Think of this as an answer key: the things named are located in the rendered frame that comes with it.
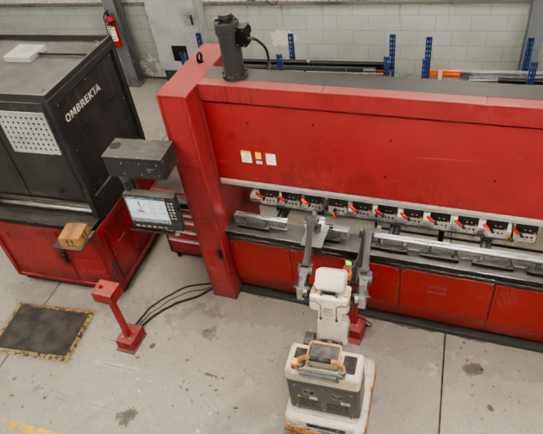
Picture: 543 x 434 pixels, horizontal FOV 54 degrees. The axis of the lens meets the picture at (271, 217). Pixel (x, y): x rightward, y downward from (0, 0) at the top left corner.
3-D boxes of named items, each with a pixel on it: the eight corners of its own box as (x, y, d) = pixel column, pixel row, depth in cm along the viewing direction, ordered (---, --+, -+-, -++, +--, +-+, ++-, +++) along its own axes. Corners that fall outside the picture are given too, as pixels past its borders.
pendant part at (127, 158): (132, 236, 462) (99, 156, 405) (143, 216, 479) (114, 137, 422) (186, 242, 449) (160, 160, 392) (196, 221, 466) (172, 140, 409)
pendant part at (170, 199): (134, 226, 449) (121, 194, 425) (140, 217, 457) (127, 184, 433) (184, 232, 437) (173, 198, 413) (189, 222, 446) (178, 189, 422)
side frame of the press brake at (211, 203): (214, 294, 547) (154, 95, 393) (244, 237, 604) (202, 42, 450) (236, 300, 539) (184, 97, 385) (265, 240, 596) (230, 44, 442)
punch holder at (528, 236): (512, 239, 399) (516, 223, 387) (512, 232, 404) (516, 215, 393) (534, 243, 394) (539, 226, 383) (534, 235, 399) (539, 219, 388)
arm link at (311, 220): (304, 215, 382) (318, 218, 381) (305, 213, 395) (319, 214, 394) (296, 276, 389) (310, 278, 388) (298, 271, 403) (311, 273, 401)
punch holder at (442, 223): (428, 227, 418) (430, 212, 407) (430, 220, 423) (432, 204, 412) (448, 230, 413) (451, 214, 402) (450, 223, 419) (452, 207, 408)
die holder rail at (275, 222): (235, 222, 493) (234, 214, 487) (237, 218, 497) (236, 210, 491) (286, 230, 477) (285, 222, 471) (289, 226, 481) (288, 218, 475)
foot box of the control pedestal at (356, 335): (338, 339, 490) (338, 331, 482) (346, 319, 506) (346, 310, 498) (359, 345, 483) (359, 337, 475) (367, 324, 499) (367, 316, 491)
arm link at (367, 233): (362, 222, 392) (376, 224, 391) (359, 229, 404) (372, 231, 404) (357, 282, 375) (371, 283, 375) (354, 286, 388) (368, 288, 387)
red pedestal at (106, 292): (115, 350, 511) (85, 294, 455) (129, 329, 527) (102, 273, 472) (134, 355, 504) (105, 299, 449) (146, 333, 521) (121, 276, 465)
